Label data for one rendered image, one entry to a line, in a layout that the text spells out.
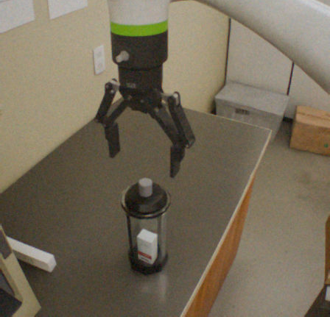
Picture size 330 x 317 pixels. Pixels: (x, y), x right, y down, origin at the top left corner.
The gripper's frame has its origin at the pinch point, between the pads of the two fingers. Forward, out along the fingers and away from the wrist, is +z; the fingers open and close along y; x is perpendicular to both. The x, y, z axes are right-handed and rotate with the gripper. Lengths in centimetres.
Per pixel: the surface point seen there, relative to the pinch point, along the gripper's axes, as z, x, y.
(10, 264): 12.7, -27.4, -15.1
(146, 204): 9.0, -2.8, 2.0
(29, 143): 26, 18, -58
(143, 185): 6.0, -1.1, 0.3
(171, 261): 33.0, 2.3, 5.6
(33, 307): 30.1, -27.6, -15.2
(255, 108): 95, 208, -15
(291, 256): 127, 98, 43
